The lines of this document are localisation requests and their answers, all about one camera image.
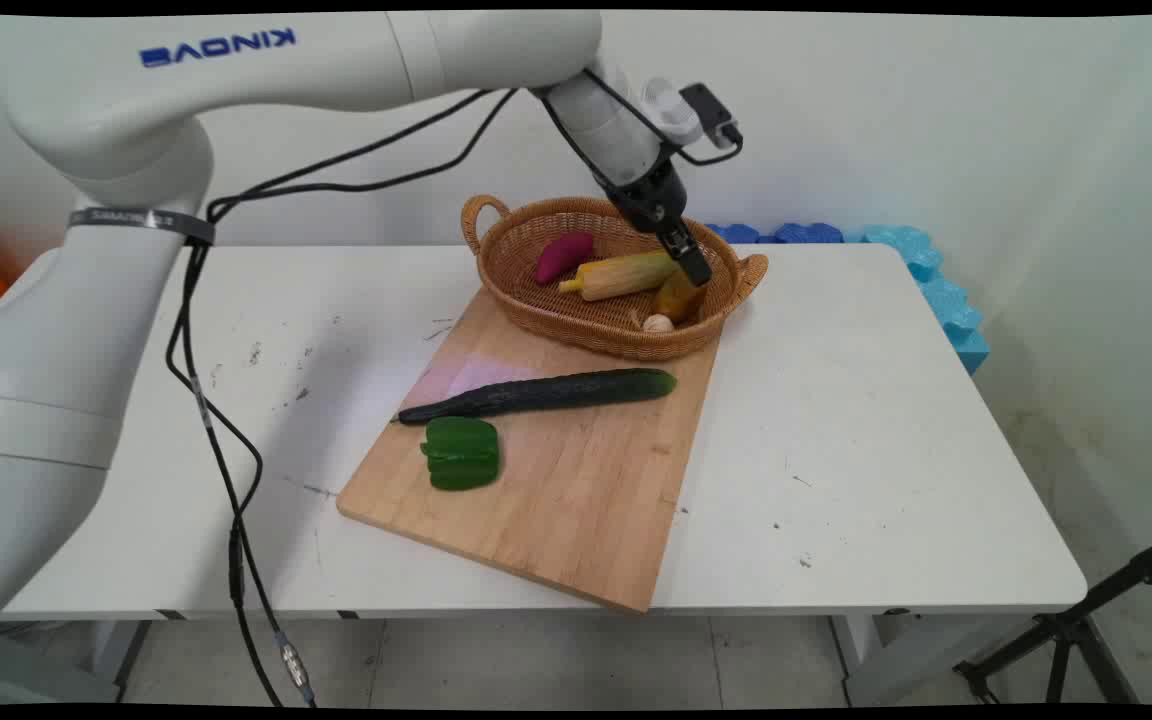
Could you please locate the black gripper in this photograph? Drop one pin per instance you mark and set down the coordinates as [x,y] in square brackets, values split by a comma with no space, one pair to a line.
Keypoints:
[651,198]

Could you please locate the dark green toy cucumber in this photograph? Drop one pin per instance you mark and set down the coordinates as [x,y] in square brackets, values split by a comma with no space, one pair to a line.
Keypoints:
[546,392]

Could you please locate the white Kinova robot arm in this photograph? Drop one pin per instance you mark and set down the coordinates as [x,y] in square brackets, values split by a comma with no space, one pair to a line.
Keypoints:
[236,60]

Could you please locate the yellow orange toy vegetable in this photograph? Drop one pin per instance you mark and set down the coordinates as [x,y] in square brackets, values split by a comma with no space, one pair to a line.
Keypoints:
[678,300]

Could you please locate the toy corn cob with husk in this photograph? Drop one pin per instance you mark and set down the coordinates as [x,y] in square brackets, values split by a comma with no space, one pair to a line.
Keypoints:
[626,275]

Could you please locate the white toy garlic bulb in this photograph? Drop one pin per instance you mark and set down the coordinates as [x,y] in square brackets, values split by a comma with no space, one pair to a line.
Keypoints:
[658,323]

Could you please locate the dark blue foam mat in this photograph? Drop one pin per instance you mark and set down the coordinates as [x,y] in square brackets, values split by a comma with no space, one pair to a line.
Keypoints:
[786,233]

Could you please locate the woven wicker basket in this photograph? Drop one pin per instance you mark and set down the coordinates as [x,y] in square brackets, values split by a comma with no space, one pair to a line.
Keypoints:
[596,330]

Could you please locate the purple toy sweet potato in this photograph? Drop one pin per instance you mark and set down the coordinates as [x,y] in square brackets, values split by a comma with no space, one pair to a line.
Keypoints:
[564,257]

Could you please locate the wooden cutting board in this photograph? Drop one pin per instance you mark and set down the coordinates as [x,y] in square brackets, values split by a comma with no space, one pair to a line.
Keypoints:
[576,490]

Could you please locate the light blue foam mat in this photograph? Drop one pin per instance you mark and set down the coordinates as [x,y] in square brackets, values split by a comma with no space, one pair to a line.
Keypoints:
[946,295]

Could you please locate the green toy bell pepper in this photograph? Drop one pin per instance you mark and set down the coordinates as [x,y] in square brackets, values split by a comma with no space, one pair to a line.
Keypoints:
[461,455]

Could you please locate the white table leg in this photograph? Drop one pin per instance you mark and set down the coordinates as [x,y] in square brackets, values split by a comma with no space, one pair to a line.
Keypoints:
[66,660]
[886,660]

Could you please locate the black tripod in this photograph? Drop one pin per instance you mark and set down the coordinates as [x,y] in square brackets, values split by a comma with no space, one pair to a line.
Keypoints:
[1066,630]

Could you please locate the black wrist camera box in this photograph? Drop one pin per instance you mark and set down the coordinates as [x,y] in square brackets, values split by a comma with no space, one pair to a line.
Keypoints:
[708,110]

